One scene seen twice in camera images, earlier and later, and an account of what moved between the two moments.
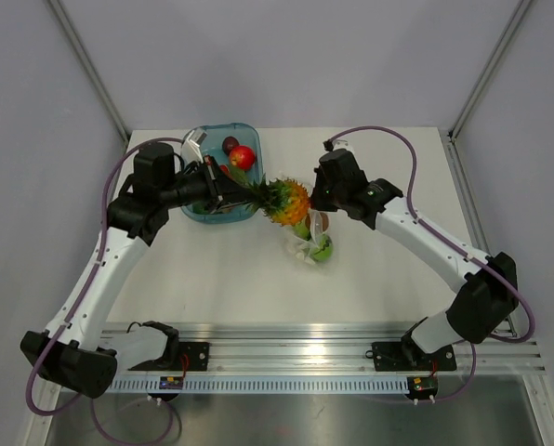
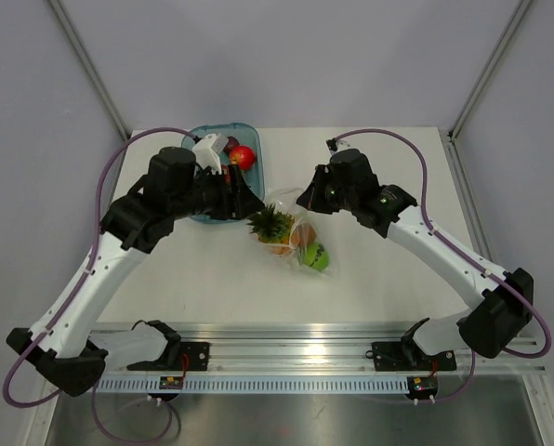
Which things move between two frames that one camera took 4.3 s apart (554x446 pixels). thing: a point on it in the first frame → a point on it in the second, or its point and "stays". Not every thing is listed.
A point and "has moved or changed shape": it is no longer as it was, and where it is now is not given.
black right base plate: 410,357 stays
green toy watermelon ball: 324,250 → 316,256
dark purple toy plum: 229,142 stays
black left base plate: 192,356 stays
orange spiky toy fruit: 285,202 → 272,229
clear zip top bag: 309,241 has moved or changed shape
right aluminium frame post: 490,65 stays
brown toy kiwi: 317,220 → 303,234
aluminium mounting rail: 332,347 stays
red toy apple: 242,157 stays
